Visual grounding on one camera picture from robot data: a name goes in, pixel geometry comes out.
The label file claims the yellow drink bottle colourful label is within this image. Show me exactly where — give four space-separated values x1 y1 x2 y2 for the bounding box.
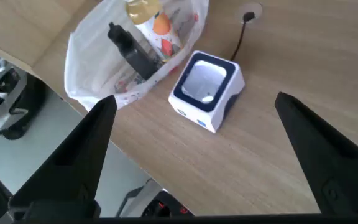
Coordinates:
124 0 188 63

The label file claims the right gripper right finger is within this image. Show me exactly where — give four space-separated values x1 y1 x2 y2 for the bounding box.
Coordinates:
274 91 358 215

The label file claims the black bottle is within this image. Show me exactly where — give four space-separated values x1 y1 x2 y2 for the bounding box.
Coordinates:
107 21 165 81

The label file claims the black cable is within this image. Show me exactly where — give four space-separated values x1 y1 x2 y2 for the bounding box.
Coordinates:
229 11 256 62

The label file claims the white barcode scanner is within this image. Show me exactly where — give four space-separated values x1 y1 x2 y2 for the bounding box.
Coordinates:
168 50 246 134

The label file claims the white plastic shopping bag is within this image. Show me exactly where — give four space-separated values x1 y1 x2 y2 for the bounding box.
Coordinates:
63 0 210 112

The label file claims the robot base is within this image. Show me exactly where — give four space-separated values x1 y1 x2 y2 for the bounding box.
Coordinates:
115 178 195 218

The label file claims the grey cable grommet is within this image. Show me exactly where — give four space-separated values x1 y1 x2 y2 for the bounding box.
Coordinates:
235 2 264 27

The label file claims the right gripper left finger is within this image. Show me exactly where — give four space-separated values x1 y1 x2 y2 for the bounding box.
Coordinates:
9 95 118 219

